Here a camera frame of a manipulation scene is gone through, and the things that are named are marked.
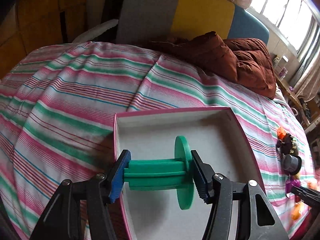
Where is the dark metal cup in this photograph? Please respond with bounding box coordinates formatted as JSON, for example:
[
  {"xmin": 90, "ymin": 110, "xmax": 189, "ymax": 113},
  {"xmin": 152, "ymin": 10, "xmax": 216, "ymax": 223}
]
[{"xmin": 282, "ymin": 154, "xmax": 302, "ymax": 176}]

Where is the striped pink green bedsheet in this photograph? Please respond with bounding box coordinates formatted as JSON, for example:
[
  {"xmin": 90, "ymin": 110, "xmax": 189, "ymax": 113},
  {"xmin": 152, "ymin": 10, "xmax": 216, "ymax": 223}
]
[{"xmin": 1, "ymin": 42, "xmax": 315, "ymax": 239}]

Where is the rust brown quilted blanket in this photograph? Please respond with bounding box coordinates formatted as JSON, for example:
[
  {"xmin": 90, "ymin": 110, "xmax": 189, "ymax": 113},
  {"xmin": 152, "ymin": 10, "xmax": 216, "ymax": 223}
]
[{"xmin": 145, "ymin": 31, "xmax": 276, "ymax": 99}]

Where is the green plastic spool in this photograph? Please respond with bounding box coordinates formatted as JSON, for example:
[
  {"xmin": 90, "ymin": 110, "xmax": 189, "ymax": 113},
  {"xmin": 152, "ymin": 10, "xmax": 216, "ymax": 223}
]
[{"xmin": 124, "ymin": 136, "xmax": 194, "ymax": 210}]

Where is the orange toy at edge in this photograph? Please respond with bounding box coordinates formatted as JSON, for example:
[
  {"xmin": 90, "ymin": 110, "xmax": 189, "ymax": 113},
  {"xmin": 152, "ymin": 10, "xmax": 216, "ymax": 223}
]
[{"xmin": 291, "ymin": 201, "xmax": 304, "ymax": 221}]

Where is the white chair armrest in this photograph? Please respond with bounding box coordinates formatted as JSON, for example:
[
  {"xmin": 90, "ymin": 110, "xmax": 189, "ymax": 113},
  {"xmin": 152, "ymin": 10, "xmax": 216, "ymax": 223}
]
[{"xmin": 73, "ymin": 19, "xmax": 119, "ymax": 43}]

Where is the purple small toy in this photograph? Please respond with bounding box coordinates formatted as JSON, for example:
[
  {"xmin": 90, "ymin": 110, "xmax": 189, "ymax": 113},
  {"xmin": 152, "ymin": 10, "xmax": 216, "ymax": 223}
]
[{"xmin": 285, "ymin": 176, "xmax": 301, "ymax": 198}]

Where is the grey yellow blue headboard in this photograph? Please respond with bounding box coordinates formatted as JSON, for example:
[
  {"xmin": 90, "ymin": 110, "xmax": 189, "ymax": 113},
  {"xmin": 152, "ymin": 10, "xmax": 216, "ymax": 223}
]
[{"xmin": 116, "ymin": 0, "xmax": 270, "ymax": 44}]

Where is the orange small toy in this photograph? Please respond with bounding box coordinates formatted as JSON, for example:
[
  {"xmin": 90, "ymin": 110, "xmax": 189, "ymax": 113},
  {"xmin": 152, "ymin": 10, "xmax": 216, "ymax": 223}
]
[{"xmin": 277, "ymin": 127, "xmax": 287, "ymax": 140}]

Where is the dark spiky toy figure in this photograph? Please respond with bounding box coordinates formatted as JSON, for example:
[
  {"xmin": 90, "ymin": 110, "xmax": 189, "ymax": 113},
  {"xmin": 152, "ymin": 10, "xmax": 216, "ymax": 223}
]
[{"xmin": 276, "ymin": 133, "xmax": 299, "ymax": 157}]

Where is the pink white cardboard box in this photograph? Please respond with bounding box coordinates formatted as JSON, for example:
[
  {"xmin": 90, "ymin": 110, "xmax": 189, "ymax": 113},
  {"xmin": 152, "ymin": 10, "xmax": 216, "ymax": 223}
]
[{"xmin": 114, "ymin": 107, "xmax": 263, "ymax": 239}]

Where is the wooden side shelf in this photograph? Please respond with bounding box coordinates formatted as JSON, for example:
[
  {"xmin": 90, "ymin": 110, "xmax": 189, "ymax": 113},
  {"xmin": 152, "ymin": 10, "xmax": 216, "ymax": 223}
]
[{"xmin": 274, "ymin": 62, "xmax": 319, "ymax": 134}]

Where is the window with bright light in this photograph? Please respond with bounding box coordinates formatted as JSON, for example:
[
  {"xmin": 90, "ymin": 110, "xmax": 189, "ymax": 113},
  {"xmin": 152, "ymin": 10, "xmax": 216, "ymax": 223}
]
[{"xmin": 247, "ymin": 0, "xmax": 319, "ymax": 57}]

